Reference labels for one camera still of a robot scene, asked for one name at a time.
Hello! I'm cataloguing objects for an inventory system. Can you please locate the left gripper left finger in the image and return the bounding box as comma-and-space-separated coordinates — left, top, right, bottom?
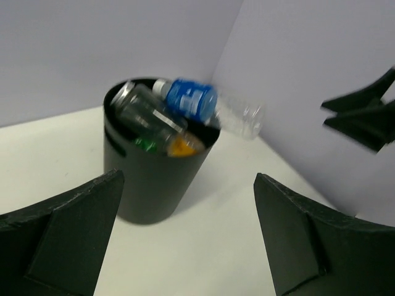
1, 170, 124, 295

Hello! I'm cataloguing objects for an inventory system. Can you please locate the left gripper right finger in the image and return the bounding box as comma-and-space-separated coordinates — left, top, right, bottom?
254, 173, 394, 295

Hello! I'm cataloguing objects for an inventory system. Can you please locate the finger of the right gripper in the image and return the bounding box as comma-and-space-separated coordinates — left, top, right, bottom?
323, 107, 394, 152
320, 66, 394, 113

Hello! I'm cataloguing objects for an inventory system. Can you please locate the clear bottle blue label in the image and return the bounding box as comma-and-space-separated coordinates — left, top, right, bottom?
152, 78, 264, 140

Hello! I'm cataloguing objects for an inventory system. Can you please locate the green plastic bottle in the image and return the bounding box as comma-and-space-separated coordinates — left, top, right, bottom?
133, 138, 158, 153

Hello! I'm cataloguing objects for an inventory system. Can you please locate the orange juice bottle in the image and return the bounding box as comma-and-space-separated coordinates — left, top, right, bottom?
167, 134, 206, 157

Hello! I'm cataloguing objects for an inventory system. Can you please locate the clear plastic cup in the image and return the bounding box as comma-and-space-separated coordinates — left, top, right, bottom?
110, 80, 188, 146

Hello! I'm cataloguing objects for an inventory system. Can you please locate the black plastic bin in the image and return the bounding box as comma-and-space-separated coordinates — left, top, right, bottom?
103, 81, 220, 225

